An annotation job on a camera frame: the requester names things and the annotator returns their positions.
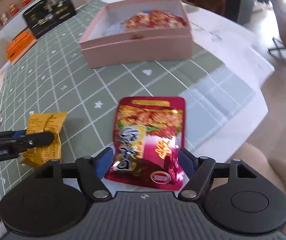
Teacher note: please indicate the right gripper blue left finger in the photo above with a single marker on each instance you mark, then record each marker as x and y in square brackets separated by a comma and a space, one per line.
[91, 171]

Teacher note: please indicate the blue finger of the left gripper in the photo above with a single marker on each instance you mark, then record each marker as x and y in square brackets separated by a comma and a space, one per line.
[13, 135]
[12, 149]

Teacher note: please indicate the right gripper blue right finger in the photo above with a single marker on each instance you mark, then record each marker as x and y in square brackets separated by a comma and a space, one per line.
[199, 171]

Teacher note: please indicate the yellow snack packet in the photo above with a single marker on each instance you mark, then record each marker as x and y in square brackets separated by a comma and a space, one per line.
[44, 122]

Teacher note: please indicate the magenta spicy snack bag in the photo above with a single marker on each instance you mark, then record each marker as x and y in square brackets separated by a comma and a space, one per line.
[148, 133]

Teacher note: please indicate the orange box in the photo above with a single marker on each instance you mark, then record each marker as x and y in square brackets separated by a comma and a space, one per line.
[20, 45]

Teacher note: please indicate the black gift box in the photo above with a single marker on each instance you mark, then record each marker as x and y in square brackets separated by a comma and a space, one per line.
[47, 14]

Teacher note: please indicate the clear bread snack bag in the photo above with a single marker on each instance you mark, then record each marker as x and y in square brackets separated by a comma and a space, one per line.
[115, 29]

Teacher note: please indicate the pink gift box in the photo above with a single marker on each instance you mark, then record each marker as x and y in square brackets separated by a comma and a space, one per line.
[135, 45]

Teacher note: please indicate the red biscuit snack bag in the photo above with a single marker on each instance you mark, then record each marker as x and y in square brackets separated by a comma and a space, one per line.
[154, 19]

